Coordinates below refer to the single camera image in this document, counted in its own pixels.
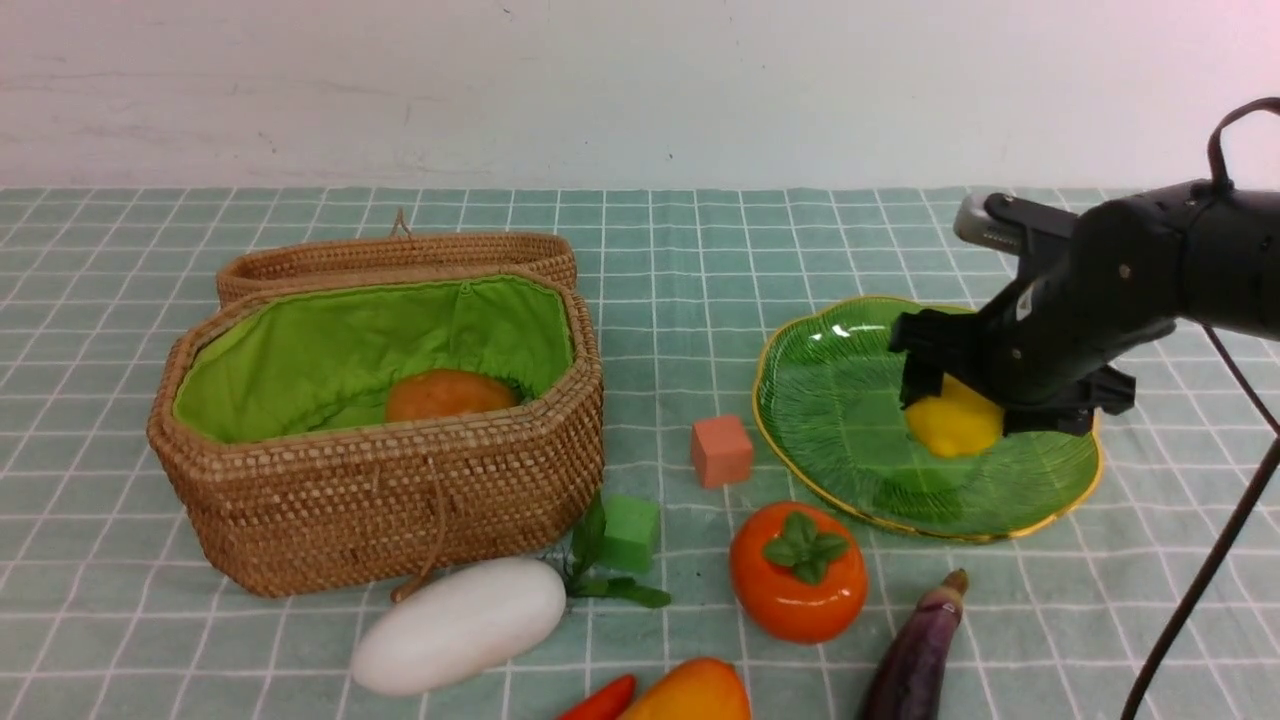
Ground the woven wicker basket green lining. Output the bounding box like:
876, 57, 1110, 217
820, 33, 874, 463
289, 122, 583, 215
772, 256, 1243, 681
146, 268, 605, 600

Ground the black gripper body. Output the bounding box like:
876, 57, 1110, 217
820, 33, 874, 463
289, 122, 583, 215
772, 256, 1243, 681
965, 263, 1180, 409

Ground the green foam cube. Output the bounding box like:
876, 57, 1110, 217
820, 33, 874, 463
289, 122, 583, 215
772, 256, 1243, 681
599, 495, 660, 575

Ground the green leaf glass plate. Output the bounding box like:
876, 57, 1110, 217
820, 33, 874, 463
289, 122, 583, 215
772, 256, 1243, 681
751, 295, 1105, 544

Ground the purple eggplant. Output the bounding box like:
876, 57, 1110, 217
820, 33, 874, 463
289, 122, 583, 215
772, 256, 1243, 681
858, 568, 969, 719

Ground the orange yellow mango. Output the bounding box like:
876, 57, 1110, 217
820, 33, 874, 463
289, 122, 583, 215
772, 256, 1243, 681
621, 657, 753, 719

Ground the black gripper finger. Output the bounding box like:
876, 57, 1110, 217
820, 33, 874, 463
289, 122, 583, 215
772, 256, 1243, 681
888, 307, 986, 410

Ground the white radish with leaves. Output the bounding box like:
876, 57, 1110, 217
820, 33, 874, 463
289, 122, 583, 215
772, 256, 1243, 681
349, 496, 672, 697

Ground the woven wicker basket lid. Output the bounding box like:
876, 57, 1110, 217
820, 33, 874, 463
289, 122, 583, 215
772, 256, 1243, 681
215, 210, 579, 306

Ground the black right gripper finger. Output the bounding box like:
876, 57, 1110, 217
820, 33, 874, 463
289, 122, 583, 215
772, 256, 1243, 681
1002, 366, 1137, 437

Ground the orange persimmon with green calyx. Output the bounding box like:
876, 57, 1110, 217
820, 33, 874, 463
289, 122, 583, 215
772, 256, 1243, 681
728, 501, 870, 644

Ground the yellow lemon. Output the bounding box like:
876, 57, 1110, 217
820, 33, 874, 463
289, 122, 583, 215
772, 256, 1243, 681
904, 375, 1005, 459

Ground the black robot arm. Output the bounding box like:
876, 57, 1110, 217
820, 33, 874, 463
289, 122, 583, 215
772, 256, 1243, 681
888, 181, 1279, 436

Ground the black cable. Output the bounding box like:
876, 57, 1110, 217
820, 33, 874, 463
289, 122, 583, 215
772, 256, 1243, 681
1120, 97, 1280, 720

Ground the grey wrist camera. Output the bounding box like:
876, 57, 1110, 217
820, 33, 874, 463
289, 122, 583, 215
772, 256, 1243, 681
954, 192, 1078, 281

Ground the green checkered tablecloth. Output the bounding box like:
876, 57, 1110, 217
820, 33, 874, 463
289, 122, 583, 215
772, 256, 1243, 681
1, 188, 1271, 719

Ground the orange foam cube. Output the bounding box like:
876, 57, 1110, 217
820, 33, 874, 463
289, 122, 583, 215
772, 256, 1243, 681
690, 414, 754, 489

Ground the brown potato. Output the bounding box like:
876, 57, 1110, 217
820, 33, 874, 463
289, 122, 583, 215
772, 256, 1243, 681
384, 368, 520, 423

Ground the red chili pepper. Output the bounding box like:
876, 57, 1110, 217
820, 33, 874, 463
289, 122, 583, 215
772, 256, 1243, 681
558, 674, 637, 720

